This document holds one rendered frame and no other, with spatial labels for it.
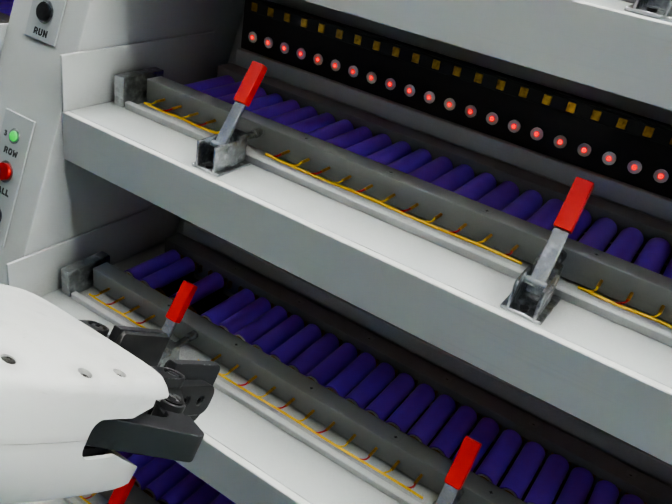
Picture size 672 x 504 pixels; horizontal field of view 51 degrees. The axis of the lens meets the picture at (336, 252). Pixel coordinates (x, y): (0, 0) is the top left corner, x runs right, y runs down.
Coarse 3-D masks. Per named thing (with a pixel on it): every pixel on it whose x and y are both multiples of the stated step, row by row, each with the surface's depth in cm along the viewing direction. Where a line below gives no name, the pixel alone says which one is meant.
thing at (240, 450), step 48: (96, 240) 71; (144, 240) 77; (48, 288) 68; (96, 288) 70; (384, 336) 67; (480, 384) 62; (240, 432) 57; (576, 432) 59; (240, 480) 55; (288, 480) 53; (336, 480) 54; (384, 480) 55
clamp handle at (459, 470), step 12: (468, 444) 49; (480, 444) 48; (456, 456) 49; (468, 456) 48; (456, 468) 49; (468, 468) 48; (444, 480) 49; (456, 480) 48; (444, 492) 49; (456, 492) 48
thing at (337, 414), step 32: (128, 288) 67; (160, 320) 66; (192, 320) 64; (224, 352) 62; (256, 352) 62; (256, 384) 61; (288, 384) 59; (288, 416) 58; (320, 416) 58; (352, 416) 57; (384, 448) 55; (416, 448) 55; (416, 480) 54; (480, 480) 53
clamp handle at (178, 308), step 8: (184, 280) 60; (184, 288) 60; (192, 288) 59; (176, 296) 60; (184, 296) 59; (192, 296) 60; (176, 304) 60; (184, 304) 59; (168, 312) 60; (176, 312) 59; (184, 312) 60; (168, 320) 60; (176, 320) 59; (168, 328) 60; (168, 336) 59
